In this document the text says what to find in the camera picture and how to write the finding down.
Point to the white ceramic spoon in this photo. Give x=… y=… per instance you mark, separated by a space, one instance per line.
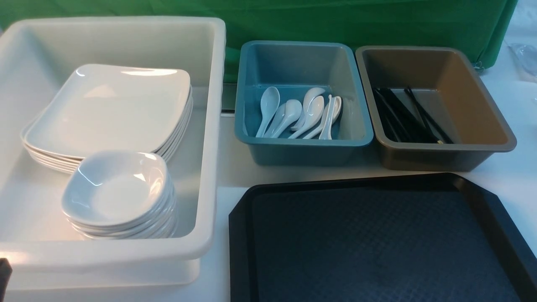
x=325 y=133

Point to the large white square plate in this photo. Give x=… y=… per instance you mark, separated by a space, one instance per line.
x=107 y=107

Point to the white spoon leftmost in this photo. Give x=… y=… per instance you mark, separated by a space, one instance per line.
x=269 y=103

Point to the blue plastic bin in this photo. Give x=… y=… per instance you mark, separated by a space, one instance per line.
x=294 y=68

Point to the black chopsticks bundle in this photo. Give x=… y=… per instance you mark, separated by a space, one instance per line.
x=401 y=125

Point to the large white plastic tub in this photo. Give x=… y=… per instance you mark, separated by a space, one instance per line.
x=37 y=56

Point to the stack of white bowls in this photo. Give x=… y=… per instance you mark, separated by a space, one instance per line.
x=121 y=195

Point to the brown plastic bin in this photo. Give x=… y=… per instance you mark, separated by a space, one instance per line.
x=448 y=87

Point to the stack of white plates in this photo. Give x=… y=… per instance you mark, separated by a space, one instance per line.
x=69 y=164

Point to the black serving tray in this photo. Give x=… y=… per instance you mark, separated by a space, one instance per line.
x=412 y=238

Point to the green cloth backdrop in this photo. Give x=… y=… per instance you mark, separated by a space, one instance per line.
x=475 y=27

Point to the clear plastic bag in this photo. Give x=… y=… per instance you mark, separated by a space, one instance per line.
x=527 y=56

